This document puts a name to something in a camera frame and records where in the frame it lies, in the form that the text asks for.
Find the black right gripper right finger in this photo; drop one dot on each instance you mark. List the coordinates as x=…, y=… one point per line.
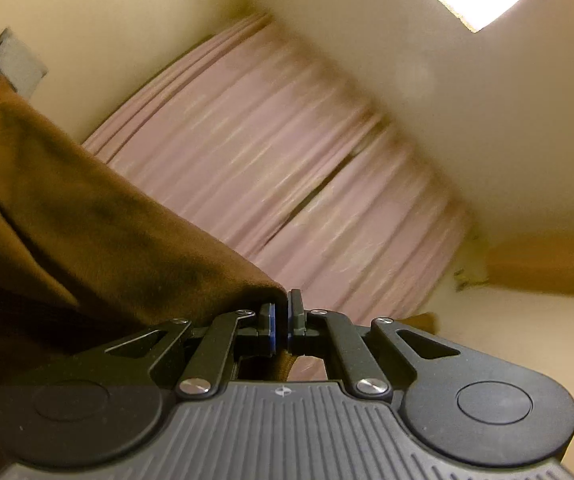
x=374, y=360

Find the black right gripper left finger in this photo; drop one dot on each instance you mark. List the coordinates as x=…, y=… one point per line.
x=198, y=362

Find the brown long sleeve garment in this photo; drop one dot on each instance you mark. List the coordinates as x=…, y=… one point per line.
x=85, y=257

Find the pink pleated curtain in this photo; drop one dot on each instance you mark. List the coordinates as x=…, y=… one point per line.
x=260, y=141

